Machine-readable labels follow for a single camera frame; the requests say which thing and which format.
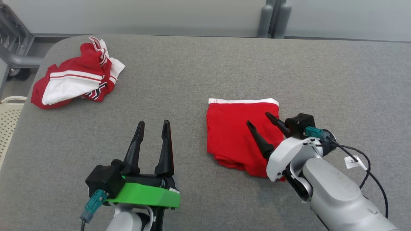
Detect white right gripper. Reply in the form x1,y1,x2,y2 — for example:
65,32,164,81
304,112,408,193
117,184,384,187
246,112,322,183

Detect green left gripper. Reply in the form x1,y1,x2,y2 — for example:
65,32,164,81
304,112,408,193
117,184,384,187
106,120,181,209

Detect red shorts with white waistband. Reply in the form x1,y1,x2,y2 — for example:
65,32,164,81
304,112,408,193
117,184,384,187
205,98,286,182

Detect red and white basketball jersey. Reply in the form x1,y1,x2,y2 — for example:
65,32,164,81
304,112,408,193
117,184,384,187
31,36,126,109

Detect cream perforated laundry basket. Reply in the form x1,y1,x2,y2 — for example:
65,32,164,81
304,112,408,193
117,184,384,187
0,96,28,170

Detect white cable label tag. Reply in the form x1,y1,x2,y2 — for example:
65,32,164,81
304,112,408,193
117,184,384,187
344,155,367,170

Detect grey double partition post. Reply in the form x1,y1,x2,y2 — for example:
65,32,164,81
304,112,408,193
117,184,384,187
257,0,293,39

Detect grey metal frame with brackets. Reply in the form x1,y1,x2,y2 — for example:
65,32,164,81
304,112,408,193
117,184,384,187
0,3,44,97

